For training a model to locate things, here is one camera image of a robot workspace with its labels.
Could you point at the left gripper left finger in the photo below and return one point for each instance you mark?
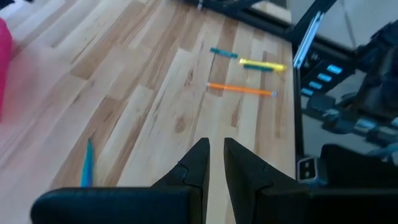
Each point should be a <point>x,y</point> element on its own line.
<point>186,199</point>

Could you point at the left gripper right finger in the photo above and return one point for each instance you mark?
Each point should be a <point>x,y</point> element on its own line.
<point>252,193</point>

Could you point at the purple pink scissors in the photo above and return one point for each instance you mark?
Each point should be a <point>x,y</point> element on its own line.
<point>87,168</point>

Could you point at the pink plastic supply box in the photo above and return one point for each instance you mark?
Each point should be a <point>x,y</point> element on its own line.
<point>4,62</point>

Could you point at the orange pencil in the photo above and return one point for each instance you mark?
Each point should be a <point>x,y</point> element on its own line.
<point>239,89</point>

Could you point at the dark green pen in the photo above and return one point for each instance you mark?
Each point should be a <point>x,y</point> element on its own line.
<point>258,68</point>

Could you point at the yellow highlighter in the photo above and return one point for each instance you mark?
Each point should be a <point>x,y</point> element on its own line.
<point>264,64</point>

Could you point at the short green pen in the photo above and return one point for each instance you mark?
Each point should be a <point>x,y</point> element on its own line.
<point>224,53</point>

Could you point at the black computer blue lights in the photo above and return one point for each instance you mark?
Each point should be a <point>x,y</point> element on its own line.
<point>334,69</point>

